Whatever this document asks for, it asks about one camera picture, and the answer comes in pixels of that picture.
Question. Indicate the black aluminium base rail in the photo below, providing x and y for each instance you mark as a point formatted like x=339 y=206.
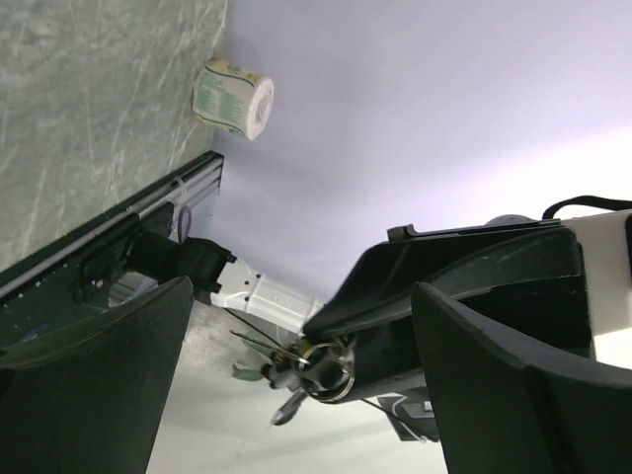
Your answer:
x=81 y=266

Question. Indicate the grey figurine keychain with keys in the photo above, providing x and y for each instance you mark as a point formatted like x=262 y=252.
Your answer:
x=325 y=372

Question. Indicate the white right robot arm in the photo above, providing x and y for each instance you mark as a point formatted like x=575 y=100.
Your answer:
x=221 y=279

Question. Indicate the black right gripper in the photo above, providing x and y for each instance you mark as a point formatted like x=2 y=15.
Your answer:
x=564 y=282

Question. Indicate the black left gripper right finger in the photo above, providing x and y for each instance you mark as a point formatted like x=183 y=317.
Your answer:
x=507 y=403

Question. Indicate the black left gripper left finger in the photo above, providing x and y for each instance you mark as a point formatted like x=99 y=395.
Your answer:
x=89 y=397

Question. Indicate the wrapped toilet paper roll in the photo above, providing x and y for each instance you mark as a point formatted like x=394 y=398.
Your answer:
x=233 y=99

